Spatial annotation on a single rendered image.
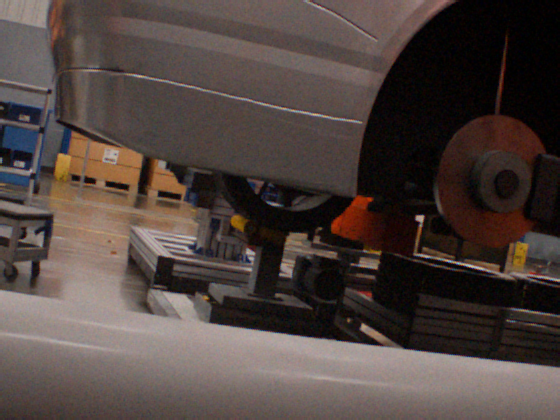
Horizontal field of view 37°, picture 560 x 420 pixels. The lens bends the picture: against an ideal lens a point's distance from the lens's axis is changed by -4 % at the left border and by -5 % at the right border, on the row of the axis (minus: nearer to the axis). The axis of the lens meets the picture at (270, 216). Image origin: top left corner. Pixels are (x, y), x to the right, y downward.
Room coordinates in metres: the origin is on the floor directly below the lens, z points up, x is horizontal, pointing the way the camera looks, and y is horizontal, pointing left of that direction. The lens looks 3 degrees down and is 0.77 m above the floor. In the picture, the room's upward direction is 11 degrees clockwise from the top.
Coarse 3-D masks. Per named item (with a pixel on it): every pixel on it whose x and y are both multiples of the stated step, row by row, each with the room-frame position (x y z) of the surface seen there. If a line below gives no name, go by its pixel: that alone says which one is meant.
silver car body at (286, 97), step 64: (64, 0) 1.89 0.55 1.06; (128, 0) 1.72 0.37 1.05; (192, 0) 1.71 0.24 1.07; (256, 0) 1.75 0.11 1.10; (320, 0) 1.78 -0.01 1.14; (384, 0) 1.82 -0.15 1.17; (448, 0) 1.86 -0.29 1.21; (512, 0) 2.11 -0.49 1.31; (64, 64) 1.96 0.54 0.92; (128, 64) 1.72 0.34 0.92; (192, 64) 1.72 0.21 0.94; (256, 64) 1.75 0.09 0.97; (320, 64) 1.79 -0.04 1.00; (384, 64) 1.83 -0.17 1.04; (448, 64) 2.22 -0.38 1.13; (512, 64) 2.27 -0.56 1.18; (128, 128) 1.72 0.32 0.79; (192, 128) 1.73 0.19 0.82; (256, 128) 1.76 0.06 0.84; (320, 128) 1.80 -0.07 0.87; (384, 128) 2.18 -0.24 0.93; (448, 128) 2.23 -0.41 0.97; (512, 128) 2.04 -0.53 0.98; (320, 192) 1.82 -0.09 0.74; (384, 192) 2.19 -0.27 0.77; (448, 192) 2.00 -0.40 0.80; (512, 192) 1.98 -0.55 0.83
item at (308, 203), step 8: (248, 184) 3.59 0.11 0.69; (264, 184) 3.80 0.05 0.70; (288, 200) 3.84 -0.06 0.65; (304, 200) 3.89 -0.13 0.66; (312, 200) 3.81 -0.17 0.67; (320, 200) 3.74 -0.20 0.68; (328, 200) 3.69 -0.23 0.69; (272, 208) 3.62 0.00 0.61; (280, 208) 3.74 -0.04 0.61; (288, 208) 3.76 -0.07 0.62; (296, 208) 3.74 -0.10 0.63; (304, 208) 3.71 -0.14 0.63; (312, 208) 3.67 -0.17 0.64; (320, 208) 3.68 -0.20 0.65
